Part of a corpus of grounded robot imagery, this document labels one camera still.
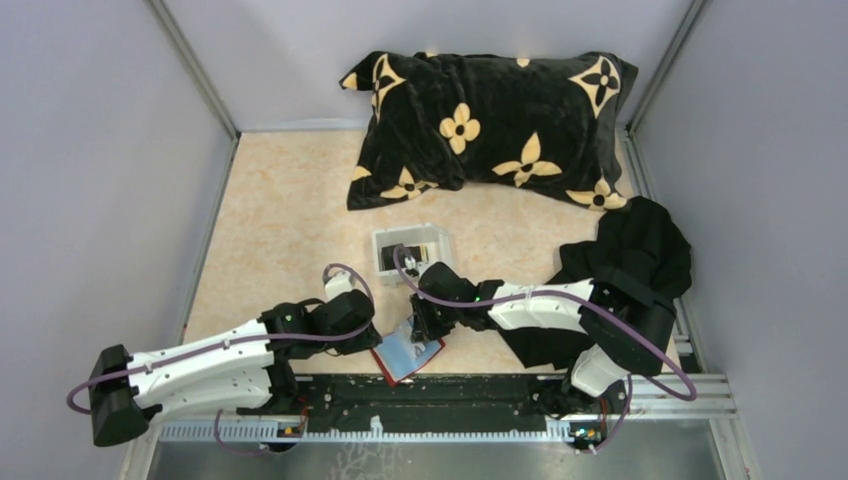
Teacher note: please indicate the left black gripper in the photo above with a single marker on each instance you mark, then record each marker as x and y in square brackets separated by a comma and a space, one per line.
[365, 339]

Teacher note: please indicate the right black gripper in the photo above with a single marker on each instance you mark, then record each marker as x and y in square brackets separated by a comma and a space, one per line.
[423, 329]

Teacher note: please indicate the red card holder wallet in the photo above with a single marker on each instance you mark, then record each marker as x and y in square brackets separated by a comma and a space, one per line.
[404, 361]

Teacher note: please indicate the white credit card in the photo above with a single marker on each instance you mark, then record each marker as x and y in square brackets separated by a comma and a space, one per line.
[404, 351]

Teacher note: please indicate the black cards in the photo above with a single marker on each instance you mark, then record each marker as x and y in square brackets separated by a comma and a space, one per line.
[386, 255]

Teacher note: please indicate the white plastic card box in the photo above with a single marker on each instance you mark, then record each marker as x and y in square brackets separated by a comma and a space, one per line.
[437, 239]

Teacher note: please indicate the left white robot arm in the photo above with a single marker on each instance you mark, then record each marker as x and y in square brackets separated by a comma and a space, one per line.
[245, 369]

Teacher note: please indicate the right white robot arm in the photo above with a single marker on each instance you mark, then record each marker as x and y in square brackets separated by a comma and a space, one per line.
[626, 323]

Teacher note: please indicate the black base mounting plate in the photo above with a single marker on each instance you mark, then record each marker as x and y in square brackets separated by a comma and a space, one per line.
[497, 403]

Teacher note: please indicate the black pillow with yellow flowers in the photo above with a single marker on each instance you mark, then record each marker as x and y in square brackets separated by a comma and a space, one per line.
[440, 121]

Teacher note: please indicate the black cloth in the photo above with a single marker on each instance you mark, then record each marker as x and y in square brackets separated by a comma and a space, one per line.
[642, 241]

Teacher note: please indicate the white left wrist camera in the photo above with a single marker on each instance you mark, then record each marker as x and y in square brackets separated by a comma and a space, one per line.
[338, 283]

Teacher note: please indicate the white slotted cable duct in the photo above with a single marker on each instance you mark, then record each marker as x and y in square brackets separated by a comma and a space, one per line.
[267, 431]

